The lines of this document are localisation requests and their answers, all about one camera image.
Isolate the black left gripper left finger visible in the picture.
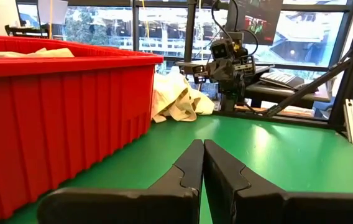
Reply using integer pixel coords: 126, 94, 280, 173
37, 139, 205, 224

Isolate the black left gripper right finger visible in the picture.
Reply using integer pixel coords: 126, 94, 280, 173
203, 139, 353, 224

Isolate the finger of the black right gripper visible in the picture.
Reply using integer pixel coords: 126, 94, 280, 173
175, 60, 210, 77
241, 55, 257, 77

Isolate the beige garment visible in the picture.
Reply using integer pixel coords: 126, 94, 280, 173
0, 47, 75, 59

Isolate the red plastic laundry bin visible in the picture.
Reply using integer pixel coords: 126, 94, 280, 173
0, 34, 164, 224

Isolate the white crumpled garment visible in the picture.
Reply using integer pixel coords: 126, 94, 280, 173
150, 67, 216, 124

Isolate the black side desk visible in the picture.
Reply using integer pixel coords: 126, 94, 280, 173
244, 81, 332, 110

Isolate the grey blue panel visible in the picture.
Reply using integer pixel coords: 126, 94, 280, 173
37, 0, 69, 26

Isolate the dark wall monitor screen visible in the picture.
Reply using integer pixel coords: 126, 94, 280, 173
235, 0, 285, 47

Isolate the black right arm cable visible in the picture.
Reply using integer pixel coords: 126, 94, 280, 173
210, 0, 260, 57

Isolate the black window frame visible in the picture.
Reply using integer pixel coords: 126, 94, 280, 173
14, 0, 353, 71

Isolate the silver aluminium bracket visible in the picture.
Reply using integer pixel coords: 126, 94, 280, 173
343, 98, 353, 147

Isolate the yellow hanging cable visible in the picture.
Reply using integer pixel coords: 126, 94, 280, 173
48, 0, 54, 40

